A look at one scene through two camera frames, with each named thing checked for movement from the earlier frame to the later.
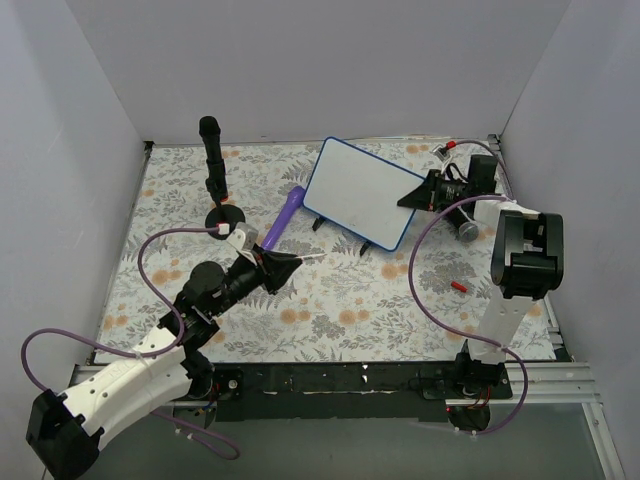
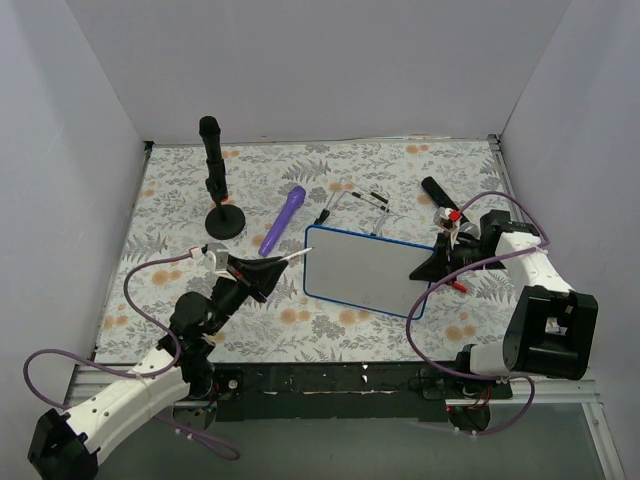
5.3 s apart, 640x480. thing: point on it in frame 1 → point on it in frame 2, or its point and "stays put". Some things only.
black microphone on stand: (216, 182) stays put
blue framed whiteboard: (360, 192) → (365, 270)
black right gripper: (431, 190) → (451, 255)
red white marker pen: (311, 255) → (296, 253)
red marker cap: (459, 286) stays put
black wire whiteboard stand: (320, 220) → (325, 213)
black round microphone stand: (224, 214) stays put
